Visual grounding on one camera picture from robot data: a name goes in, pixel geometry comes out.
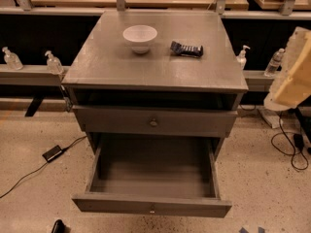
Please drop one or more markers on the white ceramic bowl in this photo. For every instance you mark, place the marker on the white ceramic bowl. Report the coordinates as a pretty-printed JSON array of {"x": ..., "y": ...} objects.
[{"x": 139, "y": 37}]

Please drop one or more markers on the clear pump bottle right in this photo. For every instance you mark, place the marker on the clear pump bottle right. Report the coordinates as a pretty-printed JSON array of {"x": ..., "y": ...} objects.
[{"x": 241, "y": 57}]

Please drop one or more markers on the grey wooden drawer cabinet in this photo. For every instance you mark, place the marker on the grey wooden drawer cabinet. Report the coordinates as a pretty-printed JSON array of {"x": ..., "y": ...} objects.
[{"x": 108, "y": 73}]

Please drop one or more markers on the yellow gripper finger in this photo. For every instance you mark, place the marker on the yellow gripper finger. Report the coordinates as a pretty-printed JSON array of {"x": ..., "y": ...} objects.
[{"x": 296, "y": 84}]

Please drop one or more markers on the black power adapter brick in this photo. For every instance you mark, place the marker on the black power adapter brick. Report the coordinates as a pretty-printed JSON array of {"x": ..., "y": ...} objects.
[{"x": 52, "y": 154}]

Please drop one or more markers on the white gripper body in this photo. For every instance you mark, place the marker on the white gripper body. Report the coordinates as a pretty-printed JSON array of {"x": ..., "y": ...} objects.
[{"x": 295, "y": 78}]

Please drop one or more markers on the clear plastic water bottle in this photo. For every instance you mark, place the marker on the clear plastic water bottle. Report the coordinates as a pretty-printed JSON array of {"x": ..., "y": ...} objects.
[{"x": 274, "y": 63}]

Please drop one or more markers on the clear pump bottle far left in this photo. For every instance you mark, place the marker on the clear pump bottle far left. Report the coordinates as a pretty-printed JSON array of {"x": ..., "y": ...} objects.
[{"x": 12, "y": 59}]

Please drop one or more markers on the clear pump bottle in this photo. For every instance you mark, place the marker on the clear pump bottle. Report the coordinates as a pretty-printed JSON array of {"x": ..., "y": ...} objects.
[
  {"x": 54, "y": 64},
  {"x": 241, "y": 57},
  {"x": 12, "y": 59}
]

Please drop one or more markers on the open grey middle drawer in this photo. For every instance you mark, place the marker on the open grey middle drawer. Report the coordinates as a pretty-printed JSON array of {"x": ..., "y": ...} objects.
[{"x": 153, "y": 175}]

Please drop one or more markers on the closed grey top drawer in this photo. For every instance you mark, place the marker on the closed grey top drawer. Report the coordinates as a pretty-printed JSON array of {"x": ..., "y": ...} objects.
[{"x": 211, "y": 123}]

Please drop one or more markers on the blue tape pieces floor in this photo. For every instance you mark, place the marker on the blue tape pieces floor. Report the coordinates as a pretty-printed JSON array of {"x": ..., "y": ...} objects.
[{"x": 259, "y": 229}]

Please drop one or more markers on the black object floor bottom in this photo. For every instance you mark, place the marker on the black object floor bottom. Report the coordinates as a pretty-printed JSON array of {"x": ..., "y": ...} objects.
[{"x": 58, "y": 227}]

